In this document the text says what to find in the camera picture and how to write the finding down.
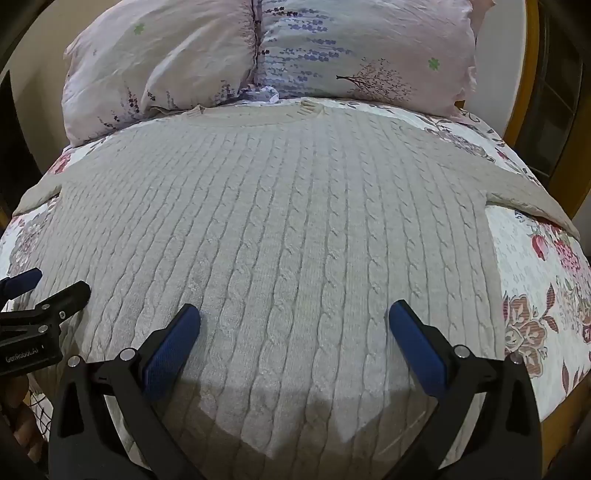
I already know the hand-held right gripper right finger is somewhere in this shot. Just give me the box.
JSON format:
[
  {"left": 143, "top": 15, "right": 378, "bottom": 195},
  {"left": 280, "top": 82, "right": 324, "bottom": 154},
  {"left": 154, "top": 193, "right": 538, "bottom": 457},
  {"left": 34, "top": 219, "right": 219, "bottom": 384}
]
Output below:
[{"left": 383, "top": 299, "right": 544, "bottom": 480}]

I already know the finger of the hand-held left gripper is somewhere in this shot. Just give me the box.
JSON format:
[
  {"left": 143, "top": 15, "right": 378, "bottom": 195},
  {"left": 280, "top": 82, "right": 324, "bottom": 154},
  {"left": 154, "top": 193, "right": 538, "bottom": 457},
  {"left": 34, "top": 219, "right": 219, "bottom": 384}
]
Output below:
[
  {"left": 0, "top": 268, "right": 43, "bottom": 306},
  {"left": 0, "top": 281, "right": 92, "bottom": 334}
]

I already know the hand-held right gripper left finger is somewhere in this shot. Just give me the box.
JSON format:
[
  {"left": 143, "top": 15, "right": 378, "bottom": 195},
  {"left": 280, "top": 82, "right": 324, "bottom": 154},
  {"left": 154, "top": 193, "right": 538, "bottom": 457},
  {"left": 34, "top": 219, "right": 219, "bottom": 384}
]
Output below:
[{"left": 48, "top": 304, "right": 208, "bottom": 480}]

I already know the beige cable-knit sweater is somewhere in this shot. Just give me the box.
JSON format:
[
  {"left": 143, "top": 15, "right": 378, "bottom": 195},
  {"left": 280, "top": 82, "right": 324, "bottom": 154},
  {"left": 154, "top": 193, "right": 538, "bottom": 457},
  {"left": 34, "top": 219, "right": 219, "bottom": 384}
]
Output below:
[{"left": 13, "top": 99, "right": 581, "bottom": 480}]

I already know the person's left hand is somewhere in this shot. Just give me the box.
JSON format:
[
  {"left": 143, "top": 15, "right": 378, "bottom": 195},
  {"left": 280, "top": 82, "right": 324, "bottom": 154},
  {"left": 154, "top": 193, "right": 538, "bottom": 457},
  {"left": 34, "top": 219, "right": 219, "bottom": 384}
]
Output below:
[{"left": 0, "top": 376, "right": 49, "bottom": 464}]

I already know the white floral bed sheet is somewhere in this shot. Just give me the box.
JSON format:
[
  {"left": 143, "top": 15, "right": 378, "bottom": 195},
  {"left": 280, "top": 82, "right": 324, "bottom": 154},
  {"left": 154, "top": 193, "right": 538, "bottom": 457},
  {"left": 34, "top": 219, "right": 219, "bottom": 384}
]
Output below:
[{"left": 0, "top": 97, "right": 591, "bottom": 432}]

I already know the pink floral pillow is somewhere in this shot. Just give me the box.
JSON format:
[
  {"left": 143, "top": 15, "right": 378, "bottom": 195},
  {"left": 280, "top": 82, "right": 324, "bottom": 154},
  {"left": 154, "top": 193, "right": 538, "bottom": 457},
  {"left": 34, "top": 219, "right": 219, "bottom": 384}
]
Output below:
[{"left": 62, "top": 0, "right": 260, "bottom": 147}]

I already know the dark glass-door cabinet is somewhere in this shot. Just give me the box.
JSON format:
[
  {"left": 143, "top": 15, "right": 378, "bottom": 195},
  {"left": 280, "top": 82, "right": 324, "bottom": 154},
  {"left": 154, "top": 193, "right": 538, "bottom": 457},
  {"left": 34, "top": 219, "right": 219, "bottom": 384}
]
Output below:
[{"left": 522, "top": 0, "right": 591, "bottom": 224}]

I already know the lavender print floral pillow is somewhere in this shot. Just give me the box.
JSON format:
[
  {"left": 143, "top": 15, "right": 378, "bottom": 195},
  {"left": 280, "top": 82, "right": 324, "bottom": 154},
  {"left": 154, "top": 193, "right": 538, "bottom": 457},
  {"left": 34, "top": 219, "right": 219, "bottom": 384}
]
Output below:
[{"left": 252, "top": 0, "right": 497, "bottom": 118}]

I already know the wooden bed frame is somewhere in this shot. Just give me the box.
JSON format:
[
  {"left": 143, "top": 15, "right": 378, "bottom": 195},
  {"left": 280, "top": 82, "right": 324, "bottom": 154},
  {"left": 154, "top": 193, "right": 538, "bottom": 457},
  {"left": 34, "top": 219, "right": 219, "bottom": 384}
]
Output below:
[{"left": 501, "top": 0, "right": 591, "bottom": 480}]

